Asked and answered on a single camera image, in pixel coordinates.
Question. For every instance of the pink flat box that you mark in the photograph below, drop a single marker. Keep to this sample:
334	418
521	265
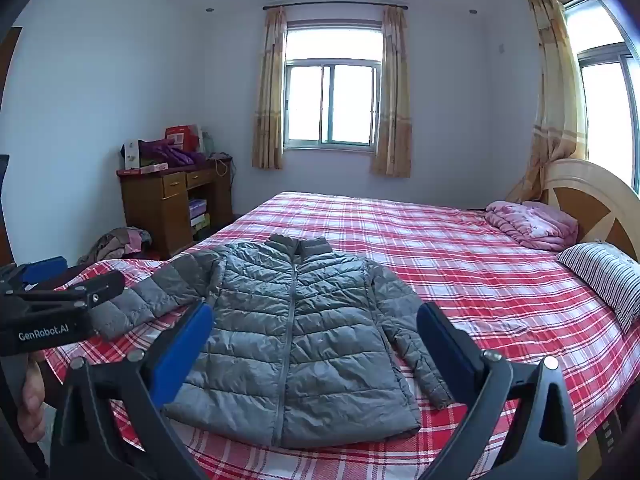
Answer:
147	168

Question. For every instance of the pink folded blanket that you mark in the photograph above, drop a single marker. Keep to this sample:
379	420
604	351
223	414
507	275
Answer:
530	225

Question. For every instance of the purple cloth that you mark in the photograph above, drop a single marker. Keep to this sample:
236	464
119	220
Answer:
170	152

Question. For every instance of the wooden headboard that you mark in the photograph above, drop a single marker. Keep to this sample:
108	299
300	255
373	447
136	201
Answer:
575	195

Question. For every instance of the large bright window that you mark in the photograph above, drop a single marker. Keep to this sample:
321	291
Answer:
607	110

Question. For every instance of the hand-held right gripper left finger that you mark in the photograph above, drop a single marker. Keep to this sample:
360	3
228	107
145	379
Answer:
185	352

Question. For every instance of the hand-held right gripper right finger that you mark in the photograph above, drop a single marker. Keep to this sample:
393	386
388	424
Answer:
445	352

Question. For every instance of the grey puffer jacket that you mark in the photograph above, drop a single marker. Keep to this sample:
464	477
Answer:
300	335

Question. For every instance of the red plaid bed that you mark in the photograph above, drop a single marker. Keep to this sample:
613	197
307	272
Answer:
425	260

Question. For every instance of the purple and white box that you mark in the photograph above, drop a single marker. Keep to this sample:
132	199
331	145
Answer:
197	207

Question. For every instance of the long tied yellow curtain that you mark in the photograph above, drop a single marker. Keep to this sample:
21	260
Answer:
555	85

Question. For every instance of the pile of clothes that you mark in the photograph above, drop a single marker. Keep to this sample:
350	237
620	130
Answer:
115	245

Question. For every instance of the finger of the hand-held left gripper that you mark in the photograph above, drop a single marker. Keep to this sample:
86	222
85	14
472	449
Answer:
100	287
45	269

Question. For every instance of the striped pillow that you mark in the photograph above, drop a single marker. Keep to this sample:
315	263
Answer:
605	275

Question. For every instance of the red cardboard box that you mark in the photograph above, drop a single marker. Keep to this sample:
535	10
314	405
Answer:
182	137

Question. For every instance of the dark curtain rod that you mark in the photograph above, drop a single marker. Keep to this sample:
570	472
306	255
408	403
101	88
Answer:
330	6

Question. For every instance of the white cardboard box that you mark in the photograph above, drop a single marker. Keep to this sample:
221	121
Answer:
131	155

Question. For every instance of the wooden shelf cabinet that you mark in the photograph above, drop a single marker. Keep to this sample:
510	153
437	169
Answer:
145	210

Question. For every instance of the short beige curtain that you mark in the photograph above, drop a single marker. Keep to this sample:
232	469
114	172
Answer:
395	100
270	95

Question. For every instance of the person's left hand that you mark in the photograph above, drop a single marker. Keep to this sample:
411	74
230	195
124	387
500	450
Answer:
34	405

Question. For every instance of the green and yellow box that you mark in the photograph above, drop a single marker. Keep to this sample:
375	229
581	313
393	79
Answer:
201	222

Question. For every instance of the small sliding window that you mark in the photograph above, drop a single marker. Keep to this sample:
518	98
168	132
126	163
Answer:
330	95

